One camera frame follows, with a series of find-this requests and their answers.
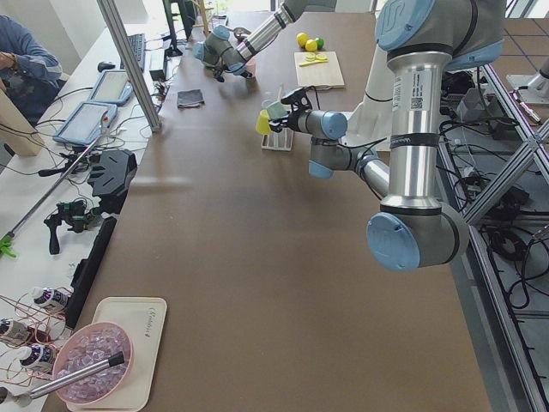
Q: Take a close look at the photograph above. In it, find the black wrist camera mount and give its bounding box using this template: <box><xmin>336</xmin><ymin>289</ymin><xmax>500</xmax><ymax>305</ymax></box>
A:
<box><xmin>281</xmin><ymin>87</ymin><xmax>312</xmax><ymax>112</ymax></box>

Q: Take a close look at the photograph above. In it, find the green plastic cup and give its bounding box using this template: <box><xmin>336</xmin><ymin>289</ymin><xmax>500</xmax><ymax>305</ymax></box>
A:
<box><xmin>262</xmin><ymin>100</ymin><xmax>287</xmax><ymax>120</ymax></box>

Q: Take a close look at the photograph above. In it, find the blue teach pendant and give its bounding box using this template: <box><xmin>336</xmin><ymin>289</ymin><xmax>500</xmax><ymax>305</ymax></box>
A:
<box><xmin>52</xmin><ymin>100</ymin><xmax>118</xmax><ymax>146</ymax></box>
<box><xmin>89</xmin><ymin>70</ymin><xmax>134</xmax><ymax>106</ymax></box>

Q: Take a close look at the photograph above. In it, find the pink plastic cup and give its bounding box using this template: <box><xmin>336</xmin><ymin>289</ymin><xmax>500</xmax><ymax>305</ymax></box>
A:
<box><xmin>245</xmin><ymin>58</ymin><xmax>256</xmax><ymax>79</ymax></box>

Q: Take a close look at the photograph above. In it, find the aluminium frame post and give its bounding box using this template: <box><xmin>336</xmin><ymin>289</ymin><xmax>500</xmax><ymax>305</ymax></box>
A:
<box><xmin>97</xmin><ymin>0</ymin><xmax>161</xmax><ymax>133</ymax></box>

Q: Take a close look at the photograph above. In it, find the bottle rack with bottles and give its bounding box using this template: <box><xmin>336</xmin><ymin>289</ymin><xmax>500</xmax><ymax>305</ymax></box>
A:
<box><xmin>1</xmin><ymin>292</ymin><xmax>71</xmax><ymax>387</ymax></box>

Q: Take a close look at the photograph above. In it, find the pink bowl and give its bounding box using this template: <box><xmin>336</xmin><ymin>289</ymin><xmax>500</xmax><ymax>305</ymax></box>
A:
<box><xmin>52</xmin><ymin>322</ymin><xmax>133</xmax><ymax>405</ymax></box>

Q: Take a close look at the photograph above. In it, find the yellow plastic knife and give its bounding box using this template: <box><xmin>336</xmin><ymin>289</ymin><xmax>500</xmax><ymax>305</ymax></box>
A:
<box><xmin>299</xmin><ymin>59</ymin><xmax>328</xmax><ymax>67</ymax></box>

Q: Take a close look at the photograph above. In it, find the white wire cup holder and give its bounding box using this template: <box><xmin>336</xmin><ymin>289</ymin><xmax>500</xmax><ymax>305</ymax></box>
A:
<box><xmin>261</xmin><ymin>82</ymin><xmax>294</xmax><ymax>151</ymax></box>

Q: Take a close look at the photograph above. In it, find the grey folded cloth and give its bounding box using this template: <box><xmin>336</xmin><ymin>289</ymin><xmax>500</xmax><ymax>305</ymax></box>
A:
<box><xmin>177</xmin><ymin>89</ymin><xmax>205</xmax><ymax>108</ymax></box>

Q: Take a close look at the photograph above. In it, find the beige tray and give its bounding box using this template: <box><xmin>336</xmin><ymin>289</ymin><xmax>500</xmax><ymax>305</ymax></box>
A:
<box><xmin>63</xmin><ymin>296</ymin><xmax>168</xmax><ymax>408</ymax></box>

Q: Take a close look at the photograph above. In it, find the yellow lemon near lime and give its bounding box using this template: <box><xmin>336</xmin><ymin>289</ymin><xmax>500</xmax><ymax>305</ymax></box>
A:
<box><xmin>296</xmin><ymin>32</ymin><xmax>309</xmax><ymax>47</ymax></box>

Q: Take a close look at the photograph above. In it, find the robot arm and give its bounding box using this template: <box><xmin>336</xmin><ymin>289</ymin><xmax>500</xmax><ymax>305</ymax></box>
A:
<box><xmin>266</xmin><ymin>1</ymin><xmax>505</xmax><ymax>271</ymax></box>
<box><xmin>193</xmin><ymin>0</ymin><xmax>336</xmax><ymax>82</ymax></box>

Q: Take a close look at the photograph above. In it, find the black computer mouse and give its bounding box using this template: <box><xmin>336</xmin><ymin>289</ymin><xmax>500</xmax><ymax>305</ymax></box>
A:
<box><xmin>97</xmin><ymin>61</ymin><xmax>116</xmax><ymax>72</ymax></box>

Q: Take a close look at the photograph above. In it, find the yellow lemon front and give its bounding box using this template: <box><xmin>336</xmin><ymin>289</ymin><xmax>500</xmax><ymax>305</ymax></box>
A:
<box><xmin>305</xmin><ymin>39</ymin><xmax>318</xmax><ymax>52</ymax></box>

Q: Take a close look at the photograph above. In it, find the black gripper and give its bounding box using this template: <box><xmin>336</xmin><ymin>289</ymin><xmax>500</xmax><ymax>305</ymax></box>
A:
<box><xmin>268</xmin><ymin>111</ymin><xmax>300</xmax><ymax>131</ymax></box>
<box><xmin>212</xmin><ymin>66</ymin><xmax>232</xmax><ymax>80</ymax></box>

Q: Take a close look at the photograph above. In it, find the black plastic bracket stack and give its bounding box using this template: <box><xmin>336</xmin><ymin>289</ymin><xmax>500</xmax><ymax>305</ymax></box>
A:
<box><xmin>87</xmin><ymin>149</ymin><xmax>137</xmax><ymax>215</ymax></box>

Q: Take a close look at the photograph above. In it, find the black keyboard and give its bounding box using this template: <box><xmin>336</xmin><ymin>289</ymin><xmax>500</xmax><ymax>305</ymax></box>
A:
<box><xmin>127</xmin><ymin>33</ymin><xmax>146</xmax><ymax>71</ymax></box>

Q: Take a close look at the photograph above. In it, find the black monitor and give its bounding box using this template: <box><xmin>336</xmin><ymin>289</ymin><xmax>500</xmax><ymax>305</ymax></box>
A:
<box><xmin>162</xmin><ymin>0</ymin><xmax>196</xmax><ymax>58</ymax></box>

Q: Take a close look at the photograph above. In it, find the green grabber tool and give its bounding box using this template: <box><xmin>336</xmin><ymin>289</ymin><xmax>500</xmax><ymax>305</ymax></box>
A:
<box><xmin>1</xmin><ymin>134</ymin><xmax>103</xmax><ymax>258</ymax></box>

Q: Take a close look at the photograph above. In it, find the seated person blue shirt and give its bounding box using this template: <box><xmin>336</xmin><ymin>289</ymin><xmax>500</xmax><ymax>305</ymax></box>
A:
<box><xmin>1</xmin><ymin>15</ymin><xmax>63</xmax><ymax>125</ymax></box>

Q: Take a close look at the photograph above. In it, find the yellow plastic cup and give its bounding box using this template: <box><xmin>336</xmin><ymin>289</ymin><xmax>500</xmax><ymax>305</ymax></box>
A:
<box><xmin>256</xmin><ymin>109</ymin><xmax>271</xmax><ymax>136</ymax></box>

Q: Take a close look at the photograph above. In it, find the wooden cutting board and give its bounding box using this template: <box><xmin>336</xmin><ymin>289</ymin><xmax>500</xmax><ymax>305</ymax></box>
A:
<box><xmin>293</xmin><ymin>51</ymin><xmax>345</xmax><ymax>88</ymax></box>

